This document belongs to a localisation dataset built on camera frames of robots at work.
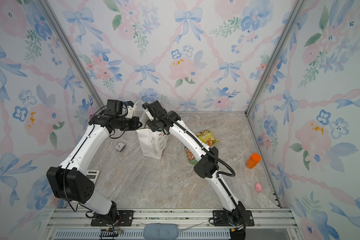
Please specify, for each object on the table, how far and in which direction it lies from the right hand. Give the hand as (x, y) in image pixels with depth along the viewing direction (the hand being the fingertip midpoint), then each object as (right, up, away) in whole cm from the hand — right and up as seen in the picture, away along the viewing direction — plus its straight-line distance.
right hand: (153, 120), depth 86 cm
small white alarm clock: (-24, -17, +12) cm, 31 cm away
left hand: (-5, -1, -5) cm, 7 cm away
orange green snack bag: (+23, -24, +9) cm, 34 cm away
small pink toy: (+59, -37, -4) cm, 70 cm away
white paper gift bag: (+1, -13, -4) cm, 13 cm away
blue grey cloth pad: (+7, -52, -18) cm, 55 cm away
